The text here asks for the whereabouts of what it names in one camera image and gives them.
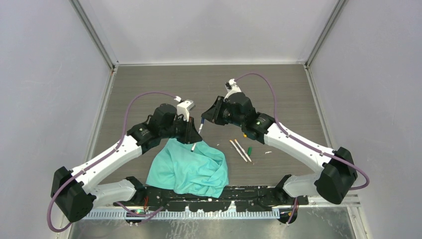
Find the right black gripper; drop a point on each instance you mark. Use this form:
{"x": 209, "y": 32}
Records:
{"x": 213, "y": 114}

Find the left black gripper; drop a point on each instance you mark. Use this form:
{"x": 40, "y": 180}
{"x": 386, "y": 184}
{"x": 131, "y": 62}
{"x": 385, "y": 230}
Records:
{"x": 190, "y": 135}

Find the black-tipped white pen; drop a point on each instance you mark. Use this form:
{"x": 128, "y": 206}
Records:
{"x": 197, "y": 137}

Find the orange-tipped white pen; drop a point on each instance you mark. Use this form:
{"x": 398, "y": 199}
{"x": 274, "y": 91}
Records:
{"x": 238, "y": 150}

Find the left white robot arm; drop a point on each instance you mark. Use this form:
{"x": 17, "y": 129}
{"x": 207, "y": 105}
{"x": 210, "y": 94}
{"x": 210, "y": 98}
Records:
{"x": 77, "y": 191}

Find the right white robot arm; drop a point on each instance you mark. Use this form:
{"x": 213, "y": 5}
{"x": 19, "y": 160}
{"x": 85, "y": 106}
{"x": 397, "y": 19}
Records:
{"x": 333, "y": 174}

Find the yellow-tipped white pen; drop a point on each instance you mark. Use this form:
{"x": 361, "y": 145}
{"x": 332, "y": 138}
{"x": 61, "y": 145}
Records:
{"x": 243, "y": 151}

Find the teal cloth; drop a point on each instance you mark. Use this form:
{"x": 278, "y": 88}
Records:
{"x": 201, "y": 172}

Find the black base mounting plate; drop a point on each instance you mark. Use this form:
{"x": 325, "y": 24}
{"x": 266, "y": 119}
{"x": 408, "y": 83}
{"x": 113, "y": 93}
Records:
{"x": 244, "y": 198}

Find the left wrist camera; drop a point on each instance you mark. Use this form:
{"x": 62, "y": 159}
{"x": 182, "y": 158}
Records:
{"x": 184, "y": 108}

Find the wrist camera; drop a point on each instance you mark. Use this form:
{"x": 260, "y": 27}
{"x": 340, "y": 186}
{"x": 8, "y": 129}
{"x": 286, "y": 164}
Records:
{"x": 184, "y": 108}
{"x": 232, "y": 88}

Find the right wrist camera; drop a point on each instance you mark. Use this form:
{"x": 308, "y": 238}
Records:
{"x": 232, "y": 88}

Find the slotted aluminium rail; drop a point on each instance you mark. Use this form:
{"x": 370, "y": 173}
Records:
{"x": 120, "y": 214}

